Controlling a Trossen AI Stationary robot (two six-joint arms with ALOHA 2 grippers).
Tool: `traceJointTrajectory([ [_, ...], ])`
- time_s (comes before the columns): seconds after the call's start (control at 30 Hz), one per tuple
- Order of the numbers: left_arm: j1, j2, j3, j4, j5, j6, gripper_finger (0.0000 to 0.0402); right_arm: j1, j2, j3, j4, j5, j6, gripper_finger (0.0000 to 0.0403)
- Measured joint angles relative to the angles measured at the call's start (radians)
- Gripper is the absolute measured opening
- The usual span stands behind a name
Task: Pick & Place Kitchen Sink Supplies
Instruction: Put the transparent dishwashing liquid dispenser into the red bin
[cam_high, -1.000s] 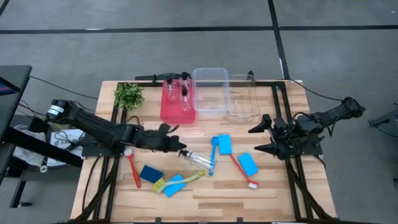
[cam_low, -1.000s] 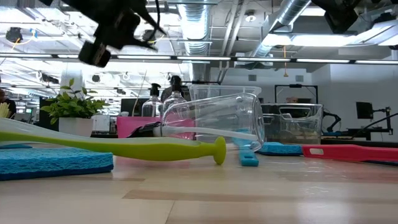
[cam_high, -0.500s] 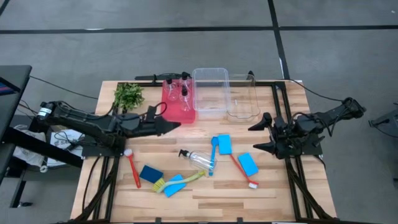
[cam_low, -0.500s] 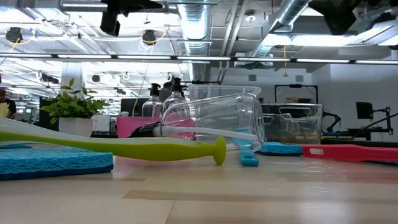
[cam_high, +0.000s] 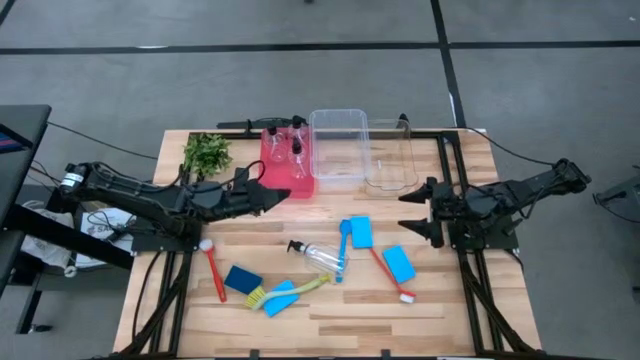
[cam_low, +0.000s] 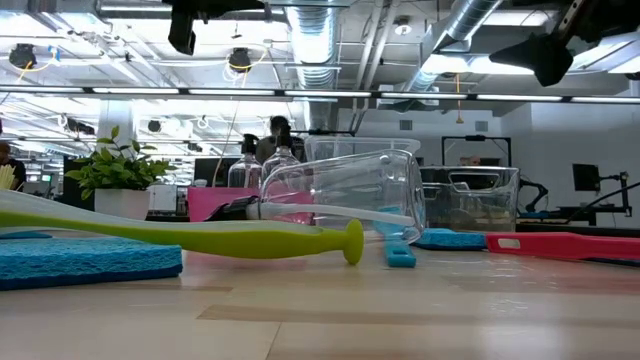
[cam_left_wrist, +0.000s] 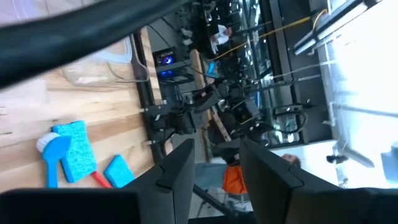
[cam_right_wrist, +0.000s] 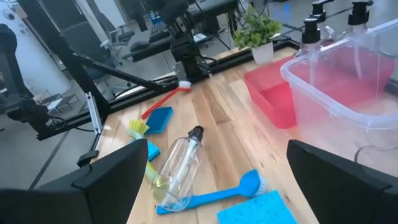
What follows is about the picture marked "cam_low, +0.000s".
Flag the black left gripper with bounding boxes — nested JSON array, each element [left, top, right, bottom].
[[167, 0, 266, 57]]

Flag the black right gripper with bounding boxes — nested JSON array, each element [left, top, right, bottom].
[[488, 0, 640, 88]]

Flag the pink plastic bin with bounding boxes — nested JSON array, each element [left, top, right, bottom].
[[187, 186, 321, 225]]

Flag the red dish brush white bristles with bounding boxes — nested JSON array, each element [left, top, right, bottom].
[[484, 230, 640, 262]]

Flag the green dish brush yellow bristles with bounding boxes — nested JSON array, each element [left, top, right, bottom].
[[0, 164, 365, 266]]

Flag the blue dish brush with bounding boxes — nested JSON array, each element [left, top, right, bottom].
[[374, 207, 419, 269]]

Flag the black monitor on arm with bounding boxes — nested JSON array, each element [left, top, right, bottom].
[[572, 163, 632, 217]]

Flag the black computer monitor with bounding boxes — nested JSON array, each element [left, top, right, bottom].
[[193, 156, 253, 187]]

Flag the potted green plant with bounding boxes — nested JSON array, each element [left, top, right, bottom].
[[64, 124, 176, 221]]

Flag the long ceiling light bar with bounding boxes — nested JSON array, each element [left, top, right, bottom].
[[0, 84, 640, 104]]

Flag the dark office desk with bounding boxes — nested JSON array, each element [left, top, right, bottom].
[[564, 203, 634, 227]]

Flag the white box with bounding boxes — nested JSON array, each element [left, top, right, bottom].
[[148, 183, 177, 215]]

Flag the dark cabinet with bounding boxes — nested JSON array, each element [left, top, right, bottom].
[[62, 155, 96, 204]]

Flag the tall frosted clear bin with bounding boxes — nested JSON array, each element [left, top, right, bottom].
[[303, 135, 422, 231]]

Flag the black ceiling cable reel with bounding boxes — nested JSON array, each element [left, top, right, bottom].
[[8, 42, 37, 70], [228, 46, 253, 74]]

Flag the slanted silver air duct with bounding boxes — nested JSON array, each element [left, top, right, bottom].
[[399, 0, 504, 96]]

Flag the black frame stand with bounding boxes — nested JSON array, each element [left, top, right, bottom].
[[441, 134, 513, 166]]

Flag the wide silver air duct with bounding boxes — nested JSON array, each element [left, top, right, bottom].
[[284, 0, 346, 131]]

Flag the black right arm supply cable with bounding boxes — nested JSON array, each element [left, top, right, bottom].
[[567, 180, 640, 222]]

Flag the low clear bin with handles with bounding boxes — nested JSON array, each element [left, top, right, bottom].
[[418, 165, 521, 234]]

